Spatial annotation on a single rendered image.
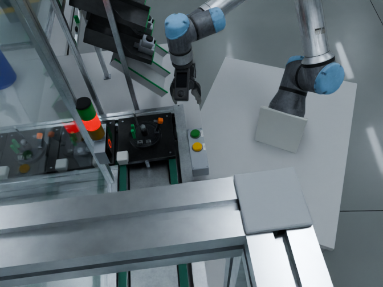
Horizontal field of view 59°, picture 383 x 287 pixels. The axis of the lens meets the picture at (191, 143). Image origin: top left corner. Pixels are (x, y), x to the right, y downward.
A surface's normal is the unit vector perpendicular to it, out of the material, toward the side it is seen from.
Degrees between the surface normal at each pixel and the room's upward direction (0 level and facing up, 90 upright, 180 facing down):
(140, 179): 0
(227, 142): 0
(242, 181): 0
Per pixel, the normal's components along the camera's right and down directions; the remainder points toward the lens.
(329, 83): 0.37, 0.39
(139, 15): 0.37, -0.51
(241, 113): -0.06, -0.58
